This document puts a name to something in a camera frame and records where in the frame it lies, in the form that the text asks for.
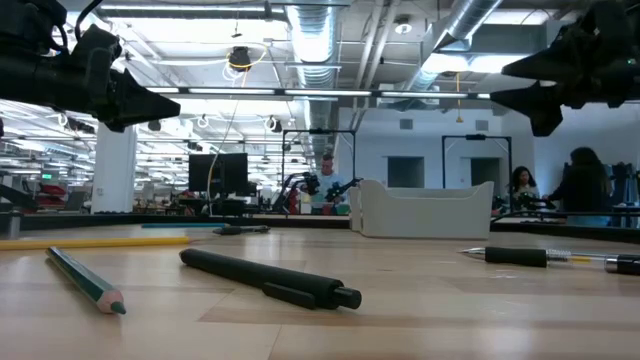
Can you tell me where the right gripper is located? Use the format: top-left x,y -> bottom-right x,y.
489,0 -> 640,138

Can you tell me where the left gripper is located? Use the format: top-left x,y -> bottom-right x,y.
0,23 -> 182,134

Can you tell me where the blue pencil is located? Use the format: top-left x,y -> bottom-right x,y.
140,221 -> 229,230

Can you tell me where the yellow pencil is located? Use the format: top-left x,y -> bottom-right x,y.
0,235 -> 192,252

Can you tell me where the slim black pen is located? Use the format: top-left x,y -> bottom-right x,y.
211,224 -> 272,237

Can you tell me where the thick matte black pen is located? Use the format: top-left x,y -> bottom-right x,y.
178,247 -> 363,312

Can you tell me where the white square pillar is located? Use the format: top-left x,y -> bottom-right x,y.
90,122 -> 139,216

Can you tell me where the black background monitor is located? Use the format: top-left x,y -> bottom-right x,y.
187,152 -> 250,198

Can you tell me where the person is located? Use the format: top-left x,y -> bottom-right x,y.
506,165 -> 542,212
546,145 -> 614,227
309,153 -> 349,217

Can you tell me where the overhead light bar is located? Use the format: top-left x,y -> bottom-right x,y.
143,85 -> 494,102

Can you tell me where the white plastic bin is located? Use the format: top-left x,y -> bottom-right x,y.
347,185 -> 364,233
358,179 -> 496,241

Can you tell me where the white hanging cable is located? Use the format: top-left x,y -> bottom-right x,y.
205,68 -> 251,217

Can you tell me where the yellow hanging cord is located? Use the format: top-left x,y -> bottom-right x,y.
453,71 -> 464,125

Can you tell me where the black overhead camera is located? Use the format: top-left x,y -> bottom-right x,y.
227,45 -> 254,72

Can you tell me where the black left camera cable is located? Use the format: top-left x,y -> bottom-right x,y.
73,0 -> 107,42

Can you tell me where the black aluminium table frame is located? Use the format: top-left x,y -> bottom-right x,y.
0,208 -> 640,246

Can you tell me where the black gantry frame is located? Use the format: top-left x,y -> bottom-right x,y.
440,133 -> 514,192
280,128 -> 358,202

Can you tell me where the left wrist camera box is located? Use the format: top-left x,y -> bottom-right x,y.
0,0 -> 69,53

